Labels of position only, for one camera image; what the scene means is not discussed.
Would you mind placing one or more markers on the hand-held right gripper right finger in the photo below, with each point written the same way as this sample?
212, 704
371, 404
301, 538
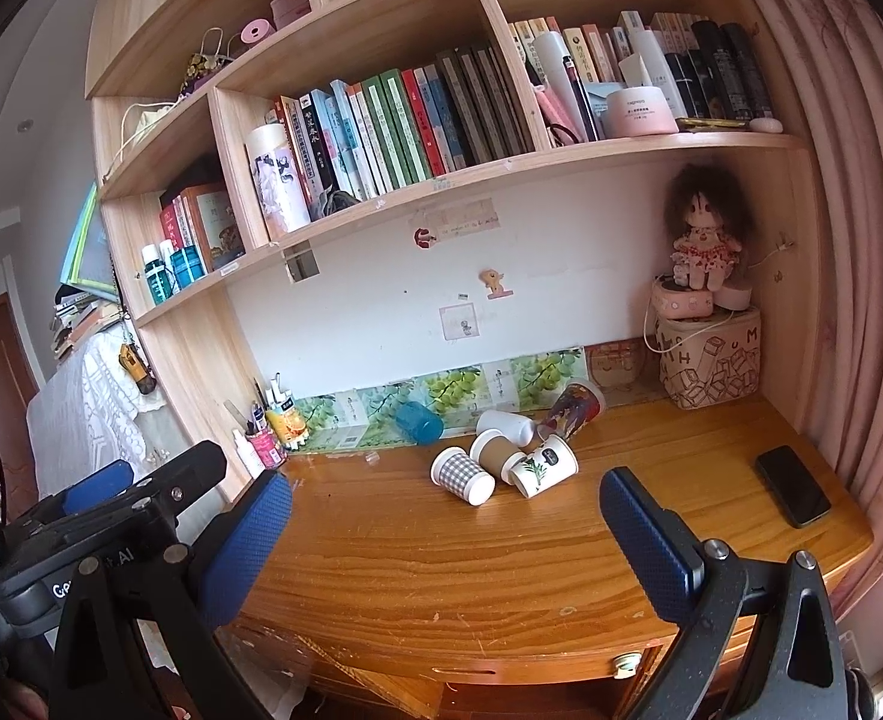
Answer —
648, 540

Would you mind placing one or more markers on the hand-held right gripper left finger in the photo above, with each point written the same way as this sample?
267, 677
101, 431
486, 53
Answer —
250, 540

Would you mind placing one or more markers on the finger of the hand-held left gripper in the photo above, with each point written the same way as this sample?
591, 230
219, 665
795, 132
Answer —
186, 466
96, 477

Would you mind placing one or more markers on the white leaf print paper cup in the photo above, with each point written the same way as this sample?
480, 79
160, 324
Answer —
543, 466

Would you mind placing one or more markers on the dark colourful paper cup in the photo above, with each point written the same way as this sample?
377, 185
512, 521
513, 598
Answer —
576, 409

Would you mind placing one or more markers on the brown paper cup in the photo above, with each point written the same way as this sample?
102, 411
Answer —
495, 454

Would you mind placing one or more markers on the plain white paper cup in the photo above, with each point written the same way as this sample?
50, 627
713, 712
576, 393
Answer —
507, 426

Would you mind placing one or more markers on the grey checked paper cup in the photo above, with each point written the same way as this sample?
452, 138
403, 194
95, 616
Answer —
462, 474

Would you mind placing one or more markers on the blue plastic cup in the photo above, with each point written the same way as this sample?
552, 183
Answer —
419, 422

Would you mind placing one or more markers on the small white bottle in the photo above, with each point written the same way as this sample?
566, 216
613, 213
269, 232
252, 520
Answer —
240, 451

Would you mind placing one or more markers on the white lace cloth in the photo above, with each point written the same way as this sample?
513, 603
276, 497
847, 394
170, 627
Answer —
96, 420

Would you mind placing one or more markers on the pink pen holder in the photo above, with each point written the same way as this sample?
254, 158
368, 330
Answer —
265, 448

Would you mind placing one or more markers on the yellow orange carton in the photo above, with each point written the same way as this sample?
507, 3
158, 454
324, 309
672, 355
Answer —
288, 424

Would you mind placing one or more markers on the brown wooden door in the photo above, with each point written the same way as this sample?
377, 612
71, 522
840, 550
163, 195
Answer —
6, 405

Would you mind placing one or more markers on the wooden bookshelf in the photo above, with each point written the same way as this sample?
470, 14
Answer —
186, 315

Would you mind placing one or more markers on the black smartphone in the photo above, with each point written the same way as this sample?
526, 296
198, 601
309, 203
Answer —
792, 485

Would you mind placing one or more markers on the stack of books and papers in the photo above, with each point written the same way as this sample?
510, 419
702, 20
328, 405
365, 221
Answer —
81, 319

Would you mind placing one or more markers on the orange printed card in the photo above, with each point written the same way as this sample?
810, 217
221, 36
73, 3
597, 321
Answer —
614, 364

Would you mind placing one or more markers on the printed fabric storage bag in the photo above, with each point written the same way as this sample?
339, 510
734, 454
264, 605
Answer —
708, 364

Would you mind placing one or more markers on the teal bottle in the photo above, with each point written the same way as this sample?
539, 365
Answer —
155, 281

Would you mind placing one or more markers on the teal box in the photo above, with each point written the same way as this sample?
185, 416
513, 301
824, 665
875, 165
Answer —
188, 264

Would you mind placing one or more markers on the green framed board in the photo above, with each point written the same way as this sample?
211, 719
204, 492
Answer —
85, 240

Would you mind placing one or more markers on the pink rounded box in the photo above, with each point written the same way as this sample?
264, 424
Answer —
683, 302

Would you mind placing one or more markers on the grape print backsplash panel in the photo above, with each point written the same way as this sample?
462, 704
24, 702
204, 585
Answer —
441, 394

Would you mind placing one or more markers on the red and orange books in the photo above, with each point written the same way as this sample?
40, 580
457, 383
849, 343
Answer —
198, 223

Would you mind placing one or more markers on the white round device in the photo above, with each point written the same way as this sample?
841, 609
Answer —
734, 292

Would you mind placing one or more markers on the white printed cylinder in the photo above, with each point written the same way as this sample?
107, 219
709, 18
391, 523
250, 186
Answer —
276, 180

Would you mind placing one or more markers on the dark cloth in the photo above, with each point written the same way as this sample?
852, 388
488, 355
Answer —
336, 201

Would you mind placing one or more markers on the brown haired doll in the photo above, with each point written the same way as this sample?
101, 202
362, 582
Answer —
704, 229

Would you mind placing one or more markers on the taped paper note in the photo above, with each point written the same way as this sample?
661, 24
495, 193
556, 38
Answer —
460, 216

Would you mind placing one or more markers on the small patterned gift bag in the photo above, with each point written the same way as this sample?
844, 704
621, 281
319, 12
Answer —
205, 67

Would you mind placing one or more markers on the row of mixed colour books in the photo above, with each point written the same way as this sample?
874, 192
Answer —
404, 120

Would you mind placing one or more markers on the pink white cream jar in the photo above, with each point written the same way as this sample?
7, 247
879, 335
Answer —
640, 111

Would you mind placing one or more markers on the small pink white pebble case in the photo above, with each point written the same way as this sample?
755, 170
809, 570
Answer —
765, 124

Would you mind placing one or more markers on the pink pouch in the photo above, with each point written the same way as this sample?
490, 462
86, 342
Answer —
558, 114

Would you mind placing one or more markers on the pink tape roll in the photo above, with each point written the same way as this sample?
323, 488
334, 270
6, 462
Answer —
255, 31

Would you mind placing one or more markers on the row of pale and dark books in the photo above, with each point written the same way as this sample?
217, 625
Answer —
636, 52

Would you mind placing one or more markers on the small square wall sticker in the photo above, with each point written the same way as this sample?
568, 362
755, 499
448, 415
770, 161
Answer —
458, 319

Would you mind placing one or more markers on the red wall sticker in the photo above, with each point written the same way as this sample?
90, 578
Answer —
424, 238

